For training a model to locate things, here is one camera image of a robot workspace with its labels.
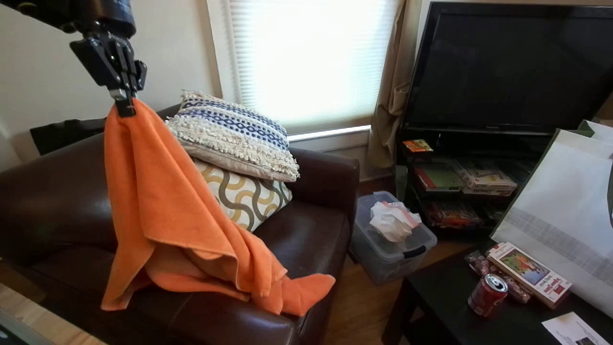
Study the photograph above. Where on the black tv stand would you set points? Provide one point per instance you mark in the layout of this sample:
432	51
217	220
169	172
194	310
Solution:
464	182

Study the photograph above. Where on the colourful board game box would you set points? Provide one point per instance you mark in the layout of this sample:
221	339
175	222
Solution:
531	274

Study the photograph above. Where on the black box behind couch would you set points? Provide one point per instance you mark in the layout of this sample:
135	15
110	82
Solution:
58	134

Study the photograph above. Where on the red soda can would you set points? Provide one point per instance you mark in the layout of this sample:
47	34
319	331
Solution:
487	293

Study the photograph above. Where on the black flat screen television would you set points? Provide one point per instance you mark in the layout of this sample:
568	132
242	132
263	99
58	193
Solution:
512	67

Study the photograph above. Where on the beige curtain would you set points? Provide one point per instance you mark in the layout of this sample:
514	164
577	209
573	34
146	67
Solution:
395	82

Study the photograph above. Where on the yellow wave patterned pillow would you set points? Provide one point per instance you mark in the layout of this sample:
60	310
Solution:
246	199

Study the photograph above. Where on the white window blind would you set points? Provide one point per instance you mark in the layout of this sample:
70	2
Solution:
311	63

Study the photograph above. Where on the clear plastic storage bin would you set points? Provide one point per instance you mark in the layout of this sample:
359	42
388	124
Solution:
388	239

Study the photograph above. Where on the orange fleece blanket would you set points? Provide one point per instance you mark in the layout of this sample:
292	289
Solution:
171	232

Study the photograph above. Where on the white paper sheet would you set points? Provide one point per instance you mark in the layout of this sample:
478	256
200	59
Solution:
572	329

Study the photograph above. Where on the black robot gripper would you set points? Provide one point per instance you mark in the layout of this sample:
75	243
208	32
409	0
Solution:
112	63

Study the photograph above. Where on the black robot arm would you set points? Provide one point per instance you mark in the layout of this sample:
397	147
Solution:
81	15

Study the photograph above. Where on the dark brown leather couch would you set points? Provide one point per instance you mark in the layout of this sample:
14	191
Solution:
56	230

